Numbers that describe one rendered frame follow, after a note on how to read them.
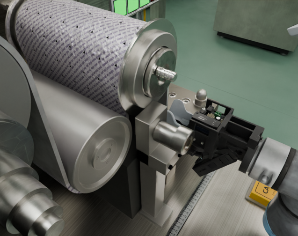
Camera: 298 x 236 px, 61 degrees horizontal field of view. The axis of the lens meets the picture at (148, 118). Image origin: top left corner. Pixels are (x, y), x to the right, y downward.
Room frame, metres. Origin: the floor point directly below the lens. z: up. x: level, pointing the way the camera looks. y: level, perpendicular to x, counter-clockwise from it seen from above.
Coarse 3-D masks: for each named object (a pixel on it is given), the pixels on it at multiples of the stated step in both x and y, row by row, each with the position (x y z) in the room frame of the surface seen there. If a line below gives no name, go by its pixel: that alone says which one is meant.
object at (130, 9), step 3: (129, 0) 0.78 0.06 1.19; (132, 0) 0.80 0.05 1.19; (135, 0) 0.81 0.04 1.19; (129, 3) 0.78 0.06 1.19; (132, 3) 0.79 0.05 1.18; (135, 3) 0.81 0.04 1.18; (129, 6) 0.78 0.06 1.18; (132, 6) 0.79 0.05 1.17; (135, 6) 0.81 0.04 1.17; (129, 9) 0.78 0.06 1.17; (132, 9) 0.79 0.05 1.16; (129, 12) 0.78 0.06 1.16
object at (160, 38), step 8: (160, 32) 0.33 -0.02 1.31; (152, 40) 0.30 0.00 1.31; (160, 40) 0.32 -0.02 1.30; (168, 40) 0.34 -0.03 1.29; (144, 48) 0.29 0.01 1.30; (152, 48) 0.30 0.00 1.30; (176, 48) 0.36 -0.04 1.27; (136, 56) 0.29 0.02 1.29; (144, 56) 0.29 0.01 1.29; (176, 56) 0.36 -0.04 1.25; (136, 64) 0.28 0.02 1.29; (144, 64) 0.29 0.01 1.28; (136, 72) 0.27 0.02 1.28; (128, 80) 0.27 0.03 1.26; (136, 80) 0.27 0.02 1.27; (128, 88) 0.27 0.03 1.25; (136, 88) 0.27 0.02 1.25; (136, 96) 0.27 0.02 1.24; (144, 96) 0.29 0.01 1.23; (160, 96) 0.32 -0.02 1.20; (136, 104) 0.28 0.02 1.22; (144, 104) 0.29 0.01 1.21
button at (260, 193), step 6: (258, 186) 0.32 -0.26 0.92; (264, 186) 0.32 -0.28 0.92; (252, 192) 0.31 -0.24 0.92; (258, 192) 0.31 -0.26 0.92; (264, 192) 0.31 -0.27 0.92; (270, 192) 0.31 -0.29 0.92; (276, 192) 0.31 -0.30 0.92; (252, 198) 0.30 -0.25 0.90; (258, 198) 0.30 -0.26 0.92; (264, 198) 0.29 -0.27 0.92; (270, 198) 0.29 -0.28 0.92; (264, 204) 0.29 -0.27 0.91
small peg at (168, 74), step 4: (160, 68) 0.29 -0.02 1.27; (164, 68) 0.29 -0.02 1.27; (156, 72) 0.29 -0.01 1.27; (160, 72) 0.29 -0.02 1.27; (164, 72) 0.29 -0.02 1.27; (168, 72) 0.28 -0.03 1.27; (172, 72) 0.28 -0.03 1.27; (160, 76) 0.29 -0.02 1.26; (164, 76) 0.28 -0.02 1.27; (168, 76) 0.28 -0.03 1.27; (172, 76) 0.28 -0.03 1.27; (176, 76) 0.28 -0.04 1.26; (172, 80) 0.28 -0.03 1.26
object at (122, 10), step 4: (116, 0) 0.74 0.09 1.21; (120, 0) 0.75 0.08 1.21; (124, 0) 0.76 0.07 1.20; (116, 4) 0.74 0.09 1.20; (120, 4) 0.75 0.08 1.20; (124, 4) 0.76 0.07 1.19; (116, 8) 0.73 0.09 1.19; (120, 8) 0.75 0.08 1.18; (124, 8) 0.76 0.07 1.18; (116, 12) 0.73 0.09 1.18; (120, 12) 0.75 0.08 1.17; (124, 12) 0.76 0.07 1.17
